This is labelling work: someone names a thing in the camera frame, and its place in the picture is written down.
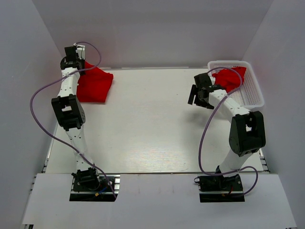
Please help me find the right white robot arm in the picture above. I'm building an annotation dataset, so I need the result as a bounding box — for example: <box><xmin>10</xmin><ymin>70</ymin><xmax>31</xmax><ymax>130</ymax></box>
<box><xmin>188</xmin><ymin>73</ymin><xmax>266</xmax><ymax>190</ymax></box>

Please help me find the white plastic basket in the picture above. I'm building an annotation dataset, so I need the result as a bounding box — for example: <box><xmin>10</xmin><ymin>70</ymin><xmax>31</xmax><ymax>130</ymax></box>
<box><xmin>207</xmin><ymin>60</ymin><xmax>264</xmax><ymax>110</ymax></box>

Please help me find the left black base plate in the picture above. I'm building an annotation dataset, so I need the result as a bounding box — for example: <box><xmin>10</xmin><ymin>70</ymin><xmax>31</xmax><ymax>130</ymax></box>
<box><xmin>69</xmin><ymin>174</ymin><xmax>121</xmax><ymax>202</ymax></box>

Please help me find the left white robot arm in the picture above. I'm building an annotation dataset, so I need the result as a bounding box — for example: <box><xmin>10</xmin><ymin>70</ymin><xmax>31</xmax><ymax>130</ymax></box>
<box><xmin>51</xmin><ymin>43</ymin><xmax>101</xmax><ymax>190</ymax></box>

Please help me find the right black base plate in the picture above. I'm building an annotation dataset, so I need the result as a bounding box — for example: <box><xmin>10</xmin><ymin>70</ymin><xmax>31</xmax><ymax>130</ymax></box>
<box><xmin>194</xmin><ymin>175</ymin><xmax>245</xmax><ymax>203</ymax></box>

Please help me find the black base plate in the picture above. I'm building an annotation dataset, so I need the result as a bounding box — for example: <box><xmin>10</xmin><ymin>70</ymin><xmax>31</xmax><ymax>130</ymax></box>
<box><xmin>194</xmin><ymin>175</ymin><xmax>245</xmax><ymax>203</ymax></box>
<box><xmin>69</xmin><ymin>174</ymin><xmax>121</xmax><ymax>202</ymax></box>

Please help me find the red t shirt in basket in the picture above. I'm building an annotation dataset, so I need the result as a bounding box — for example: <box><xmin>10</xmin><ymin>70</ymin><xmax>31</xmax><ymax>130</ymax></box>
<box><xmin>212</xmin><ymin>67</ymin><xmax>247</xmax><ymax>93</ymax></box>

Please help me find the red t shirt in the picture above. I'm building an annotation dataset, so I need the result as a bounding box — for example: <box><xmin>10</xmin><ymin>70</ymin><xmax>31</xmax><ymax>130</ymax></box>
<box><xmin>77</xmin><ymin>67</ymin><xmax>113</xmax><ymax>104</ymax></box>
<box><xmin>212</xmin><ymin>67</ymin><xmax>247</xmax><ymax>93</ymax></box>

